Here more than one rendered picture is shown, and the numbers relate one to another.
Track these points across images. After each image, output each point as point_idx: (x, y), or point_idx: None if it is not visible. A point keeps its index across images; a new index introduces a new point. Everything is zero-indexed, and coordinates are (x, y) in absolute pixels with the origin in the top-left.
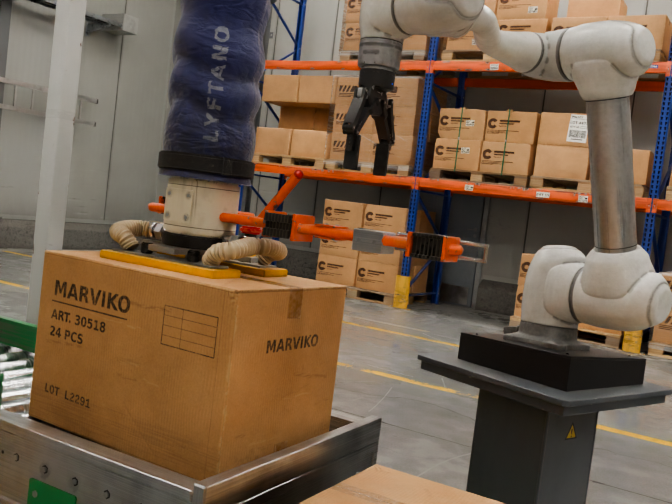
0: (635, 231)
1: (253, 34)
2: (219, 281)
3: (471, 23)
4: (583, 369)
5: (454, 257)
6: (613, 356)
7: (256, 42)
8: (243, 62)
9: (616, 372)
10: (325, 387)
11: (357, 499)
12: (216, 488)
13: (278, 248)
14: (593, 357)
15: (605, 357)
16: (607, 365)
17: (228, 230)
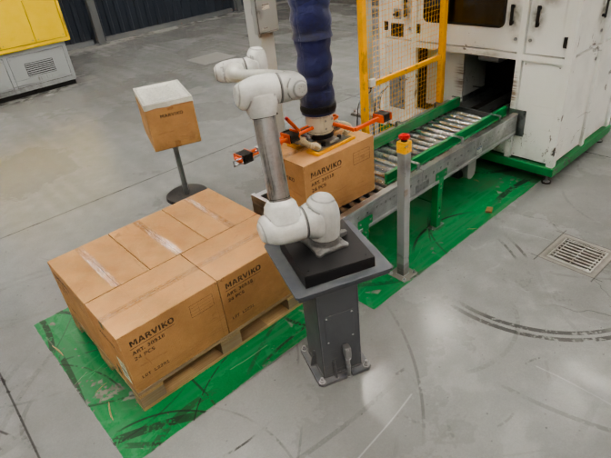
0: (268, 193)
1: (301, 58)
2: (281, 146)
3: (220, 81)
4: (283, 247)
5: (239, 162)
6: (297, 259)
7: (302, 62)
8: (298, 70)
9: (294, 265)
10: (302, 200)
11: None
12: (253, 196)
13: (303, 144)
14: (285, 245)
15: (289, 252)
16: (290, 257)
17: (310, 132)
